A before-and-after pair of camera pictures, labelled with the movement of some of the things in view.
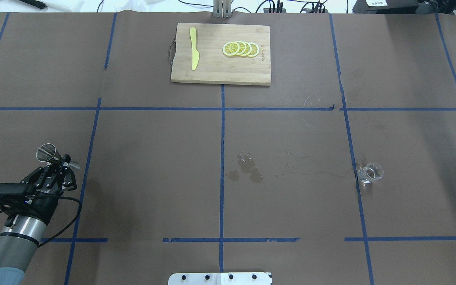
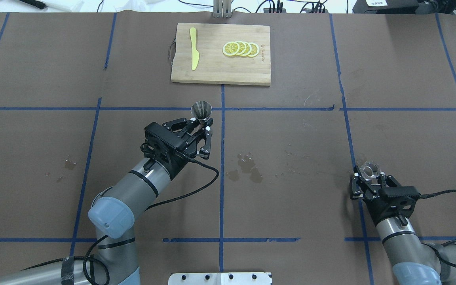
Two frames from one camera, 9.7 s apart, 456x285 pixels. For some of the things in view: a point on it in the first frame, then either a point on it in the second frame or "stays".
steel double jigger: (47, 152) to (201, 110)
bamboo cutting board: (213, 66) stays
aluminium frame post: (222, 9) stays
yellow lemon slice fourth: (255, 50) stays
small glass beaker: (370, 172) stays
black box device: (386, 6) stays
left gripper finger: (40, 177) to (185, 127)
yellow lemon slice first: (231, 48) stays
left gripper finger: (65, 177) to (204, 152)
